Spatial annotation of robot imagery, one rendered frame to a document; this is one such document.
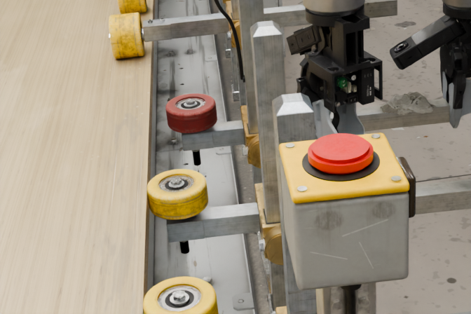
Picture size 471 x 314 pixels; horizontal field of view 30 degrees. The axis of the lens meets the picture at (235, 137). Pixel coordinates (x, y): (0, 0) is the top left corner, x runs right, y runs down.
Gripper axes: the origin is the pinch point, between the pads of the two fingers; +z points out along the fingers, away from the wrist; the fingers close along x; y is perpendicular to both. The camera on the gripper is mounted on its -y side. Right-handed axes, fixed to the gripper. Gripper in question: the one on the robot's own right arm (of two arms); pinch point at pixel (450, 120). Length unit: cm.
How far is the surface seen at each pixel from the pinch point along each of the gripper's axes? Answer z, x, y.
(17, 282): -8, -43, -63
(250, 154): -2.4, -8.5, -33.6
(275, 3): 53, 225, -7
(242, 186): 12.4, 7.7, -34.7
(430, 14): 83, 273, 73
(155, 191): -8, -27, -47
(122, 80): -8, 14, -53
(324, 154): -41, -81, -32
